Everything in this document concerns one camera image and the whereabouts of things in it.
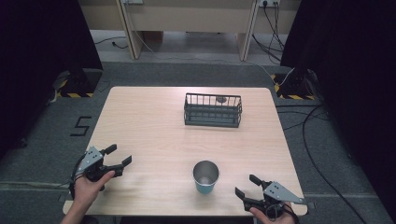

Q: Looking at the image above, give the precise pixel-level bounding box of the dark wire basket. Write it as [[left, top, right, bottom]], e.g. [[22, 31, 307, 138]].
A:
[[183, 91, 244, 129]]

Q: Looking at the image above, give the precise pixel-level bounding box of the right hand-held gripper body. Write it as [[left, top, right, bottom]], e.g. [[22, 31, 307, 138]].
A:
[[243, 180, 305, 219]]

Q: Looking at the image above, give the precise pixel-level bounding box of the black curtain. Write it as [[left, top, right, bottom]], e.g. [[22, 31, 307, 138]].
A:
[[0, 0, 105, 160], [279, 0, 396, 216]]

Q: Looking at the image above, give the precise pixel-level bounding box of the steel cup with blue base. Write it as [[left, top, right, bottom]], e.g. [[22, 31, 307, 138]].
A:
[[191, 160, 220, 196]]

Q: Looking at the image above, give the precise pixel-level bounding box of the black stand base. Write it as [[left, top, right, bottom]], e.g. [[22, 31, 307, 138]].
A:
[[55, 67, 105, 99], [272, 66, 316, 101]]

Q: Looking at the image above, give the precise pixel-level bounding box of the short black floor cable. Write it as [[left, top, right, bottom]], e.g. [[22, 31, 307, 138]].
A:
[[92, 35, 129, 50]]

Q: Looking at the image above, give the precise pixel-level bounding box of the person's right hand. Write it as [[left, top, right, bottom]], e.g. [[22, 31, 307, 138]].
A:
[[248, 203, 297, 224]]

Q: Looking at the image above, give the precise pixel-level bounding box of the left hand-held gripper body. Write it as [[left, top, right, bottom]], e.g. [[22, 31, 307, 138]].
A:
[[76, 146, 125, 183]]

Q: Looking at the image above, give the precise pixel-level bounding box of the person's left hand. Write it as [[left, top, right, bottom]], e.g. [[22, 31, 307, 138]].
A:
[[72, 170, 116, 207]]

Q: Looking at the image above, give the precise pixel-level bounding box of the bundle of black cables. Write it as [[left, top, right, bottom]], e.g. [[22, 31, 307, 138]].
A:
[[251, 2, 287, 64]]

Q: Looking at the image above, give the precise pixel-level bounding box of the hand-held gripper cable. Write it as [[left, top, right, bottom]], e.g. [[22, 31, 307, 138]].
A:
[[281, 203, 301, 224], [68, 153, 88, 200]]

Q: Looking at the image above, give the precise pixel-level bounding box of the right hand-held gripper cable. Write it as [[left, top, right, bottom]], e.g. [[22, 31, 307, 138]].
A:
[[281, 203, 301, 224]]

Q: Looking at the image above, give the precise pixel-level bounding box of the long black floor cable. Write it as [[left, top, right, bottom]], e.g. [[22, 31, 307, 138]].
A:
[[276, 104, 369, 224]]

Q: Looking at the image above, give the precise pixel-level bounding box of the white power strip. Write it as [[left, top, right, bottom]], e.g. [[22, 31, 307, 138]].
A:
[[258, 0, 281, 8]]

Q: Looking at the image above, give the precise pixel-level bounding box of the left hand-held gripper cable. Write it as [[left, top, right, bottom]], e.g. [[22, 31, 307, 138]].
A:
[[68, 153, 88, 200]]

